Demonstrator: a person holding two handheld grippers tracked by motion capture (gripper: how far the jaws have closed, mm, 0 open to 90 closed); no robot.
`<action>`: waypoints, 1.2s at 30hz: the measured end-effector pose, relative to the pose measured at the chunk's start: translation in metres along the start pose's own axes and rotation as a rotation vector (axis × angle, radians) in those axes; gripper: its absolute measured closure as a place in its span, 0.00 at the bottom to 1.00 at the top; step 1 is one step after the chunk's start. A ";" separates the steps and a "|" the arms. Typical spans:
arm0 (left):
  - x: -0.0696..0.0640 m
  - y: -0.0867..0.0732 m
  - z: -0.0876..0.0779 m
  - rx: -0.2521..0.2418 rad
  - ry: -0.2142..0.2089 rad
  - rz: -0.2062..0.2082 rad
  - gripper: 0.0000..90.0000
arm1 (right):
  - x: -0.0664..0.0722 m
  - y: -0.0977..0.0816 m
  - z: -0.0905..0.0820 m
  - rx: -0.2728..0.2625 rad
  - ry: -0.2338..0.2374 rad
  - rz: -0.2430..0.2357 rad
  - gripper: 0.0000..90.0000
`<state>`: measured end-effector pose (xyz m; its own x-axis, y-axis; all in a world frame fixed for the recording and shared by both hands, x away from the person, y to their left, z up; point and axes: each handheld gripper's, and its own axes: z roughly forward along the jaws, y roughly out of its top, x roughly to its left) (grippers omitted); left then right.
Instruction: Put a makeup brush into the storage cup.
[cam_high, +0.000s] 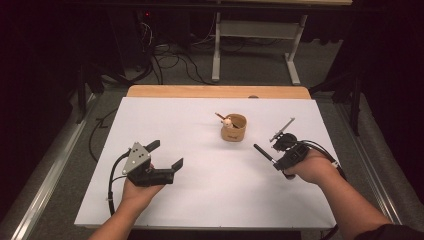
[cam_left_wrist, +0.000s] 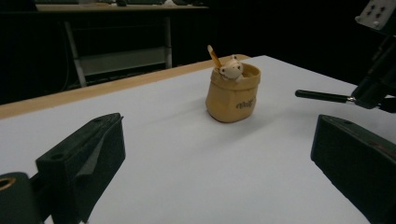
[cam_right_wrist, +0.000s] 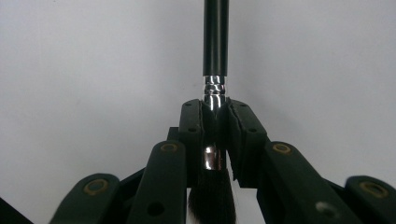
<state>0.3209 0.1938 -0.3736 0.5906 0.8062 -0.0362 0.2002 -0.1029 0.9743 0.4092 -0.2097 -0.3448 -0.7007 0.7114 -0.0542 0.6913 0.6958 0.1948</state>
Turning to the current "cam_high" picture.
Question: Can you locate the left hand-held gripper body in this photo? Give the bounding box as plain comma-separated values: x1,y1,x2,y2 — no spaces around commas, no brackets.
121,141,175,188

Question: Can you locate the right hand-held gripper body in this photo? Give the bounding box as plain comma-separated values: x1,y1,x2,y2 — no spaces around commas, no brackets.
268,117,311,181

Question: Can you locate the black brush pen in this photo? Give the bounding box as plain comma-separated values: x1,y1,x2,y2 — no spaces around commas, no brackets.
253,143,278,165

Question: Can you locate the tan bear pen holder cup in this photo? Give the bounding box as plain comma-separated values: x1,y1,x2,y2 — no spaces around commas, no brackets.
220,113,248,143

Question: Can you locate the orange-tipped pencil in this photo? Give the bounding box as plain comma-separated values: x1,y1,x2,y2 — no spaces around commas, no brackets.
214,111,240,130

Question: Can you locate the person's left hand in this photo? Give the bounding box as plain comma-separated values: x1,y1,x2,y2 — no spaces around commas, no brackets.
120,177,165,211

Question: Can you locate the person's right hand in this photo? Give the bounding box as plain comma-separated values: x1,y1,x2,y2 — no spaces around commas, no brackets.
284,149,341,185

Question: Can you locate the white table board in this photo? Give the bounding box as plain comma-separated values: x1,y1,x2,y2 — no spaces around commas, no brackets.
73,96,338,231

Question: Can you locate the black metal stand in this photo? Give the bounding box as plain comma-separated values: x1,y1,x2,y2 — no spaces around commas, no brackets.
308,66,364,137
74,63,106,125

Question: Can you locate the black computer tower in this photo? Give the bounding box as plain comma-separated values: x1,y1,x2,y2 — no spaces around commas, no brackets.
109,8,158,73

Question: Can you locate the person's black sleeve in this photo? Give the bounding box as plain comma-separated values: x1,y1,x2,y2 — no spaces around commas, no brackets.
354,223,424,240

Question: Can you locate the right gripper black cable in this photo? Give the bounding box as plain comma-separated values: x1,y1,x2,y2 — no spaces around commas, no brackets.
298,139,348,183

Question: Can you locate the black floor cable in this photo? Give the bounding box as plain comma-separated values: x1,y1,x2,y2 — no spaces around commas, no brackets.
88,108,119,164

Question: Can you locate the tangle of floor cables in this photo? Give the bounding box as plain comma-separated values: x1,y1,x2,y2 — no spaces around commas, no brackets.
134,19,218,86

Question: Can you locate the aluminium floor rail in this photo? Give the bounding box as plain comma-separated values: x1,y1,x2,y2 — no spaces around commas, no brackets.
9,94,98,240
336,103,411,240

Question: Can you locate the white metal desk frame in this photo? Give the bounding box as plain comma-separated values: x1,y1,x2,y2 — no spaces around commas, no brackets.
211,0,353,86

